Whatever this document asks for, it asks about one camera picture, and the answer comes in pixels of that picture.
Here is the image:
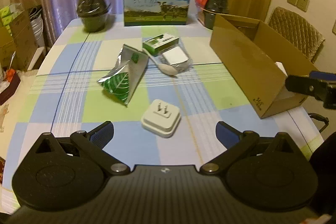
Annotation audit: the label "white plug adapter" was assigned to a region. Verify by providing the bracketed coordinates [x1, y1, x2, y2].
[141, 99, 181, 138]

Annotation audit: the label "beige plastic spoon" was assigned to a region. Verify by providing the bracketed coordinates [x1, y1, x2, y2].
[142, 48, 178, 76]

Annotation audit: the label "green white medicine box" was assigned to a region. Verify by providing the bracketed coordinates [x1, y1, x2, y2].
[142, 34, 179, 56]

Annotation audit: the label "quilted brown chair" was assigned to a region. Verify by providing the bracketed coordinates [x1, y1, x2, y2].
[268, 7, 325, 64]

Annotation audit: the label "brown cardboard box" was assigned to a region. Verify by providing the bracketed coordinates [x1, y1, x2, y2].
[210, 14, 316, 119]

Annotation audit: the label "silver green tea pouch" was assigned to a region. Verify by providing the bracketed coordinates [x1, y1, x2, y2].
[97, 44, 149, 106]

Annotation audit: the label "checkered tablecloth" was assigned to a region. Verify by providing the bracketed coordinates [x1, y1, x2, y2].
[1, 16, 323, 213]

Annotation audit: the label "cardboard boxes beside table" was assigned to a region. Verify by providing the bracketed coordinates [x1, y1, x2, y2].
[1, 3, 39, 71]

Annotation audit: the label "left dark wrapped bowl stack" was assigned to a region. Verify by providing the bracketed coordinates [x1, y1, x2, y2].
[76, 0, 111, 32]

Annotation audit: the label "blue milk carton box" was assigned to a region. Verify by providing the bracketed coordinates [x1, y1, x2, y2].
[123, 0, 190, 26]

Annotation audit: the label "beige wall switch plates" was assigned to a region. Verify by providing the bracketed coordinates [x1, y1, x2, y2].
[287, 0, 310, 12]

